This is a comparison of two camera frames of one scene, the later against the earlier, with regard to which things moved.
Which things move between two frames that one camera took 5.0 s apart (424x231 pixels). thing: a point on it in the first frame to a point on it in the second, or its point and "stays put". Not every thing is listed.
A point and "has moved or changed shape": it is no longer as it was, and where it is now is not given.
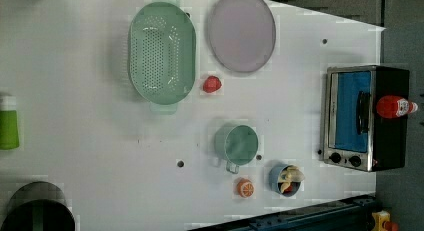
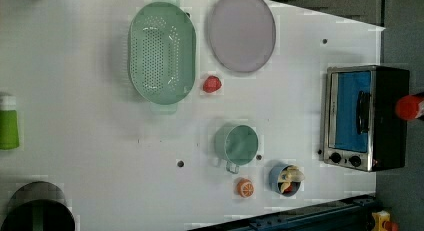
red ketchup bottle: [390, 106] has moved or changed shape
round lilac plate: [241, 31] stays put
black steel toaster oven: [355, 135] stays put
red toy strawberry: [211, 84] stays put
